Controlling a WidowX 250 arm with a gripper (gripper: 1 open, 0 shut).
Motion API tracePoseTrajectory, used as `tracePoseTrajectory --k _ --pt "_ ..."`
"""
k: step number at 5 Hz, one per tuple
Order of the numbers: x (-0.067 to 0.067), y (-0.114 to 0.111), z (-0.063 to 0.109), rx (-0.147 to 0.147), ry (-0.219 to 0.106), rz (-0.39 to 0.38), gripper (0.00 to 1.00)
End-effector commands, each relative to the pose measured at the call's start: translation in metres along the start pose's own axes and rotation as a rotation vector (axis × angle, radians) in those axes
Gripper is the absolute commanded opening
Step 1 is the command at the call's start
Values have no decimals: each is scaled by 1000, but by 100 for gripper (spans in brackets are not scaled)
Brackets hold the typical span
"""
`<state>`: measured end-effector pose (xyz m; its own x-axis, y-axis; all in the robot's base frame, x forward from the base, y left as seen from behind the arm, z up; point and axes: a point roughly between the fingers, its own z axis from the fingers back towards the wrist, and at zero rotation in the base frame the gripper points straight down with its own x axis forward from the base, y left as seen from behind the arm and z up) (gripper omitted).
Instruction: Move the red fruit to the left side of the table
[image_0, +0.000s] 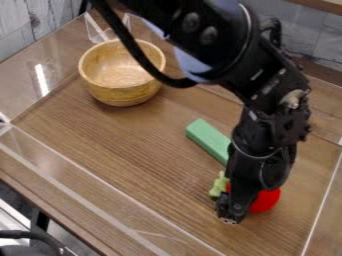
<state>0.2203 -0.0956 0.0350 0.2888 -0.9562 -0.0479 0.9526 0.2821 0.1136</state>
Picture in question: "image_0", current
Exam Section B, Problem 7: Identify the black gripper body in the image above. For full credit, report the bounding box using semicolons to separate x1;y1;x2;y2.
224;133;300;194

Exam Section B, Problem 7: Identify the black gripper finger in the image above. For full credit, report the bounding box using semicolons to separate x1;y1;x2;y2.
216;182;261;225

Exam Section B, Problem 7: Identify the red plush fruit green leaf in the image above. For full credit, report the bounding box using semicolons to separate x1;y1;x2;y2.
209;171;281;213

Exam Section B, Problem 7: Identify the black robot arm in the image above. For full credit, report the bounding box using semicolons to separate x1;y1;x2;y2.
91;0;312;224

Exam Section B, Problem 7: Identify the green rectangular block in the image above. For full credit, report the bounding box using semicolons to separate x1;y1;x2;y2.
185;119;232;165

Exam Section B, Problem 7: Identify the wooden bowl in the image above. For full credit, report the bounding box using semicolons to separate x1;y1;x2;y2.
78;39;162;107

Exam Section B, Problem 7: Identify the black metal table leg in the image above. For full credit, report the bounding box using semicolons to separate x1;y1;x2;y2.
37;211;51;231

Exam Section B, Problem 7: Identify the clear acrylic tray wall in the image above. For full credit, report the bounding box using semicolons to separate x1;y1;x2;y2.
0;20;342;256

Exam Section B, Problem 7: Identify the clear acrylic corner bracket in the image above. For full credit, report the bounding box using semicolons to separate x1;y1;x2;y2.
85;13;118;44

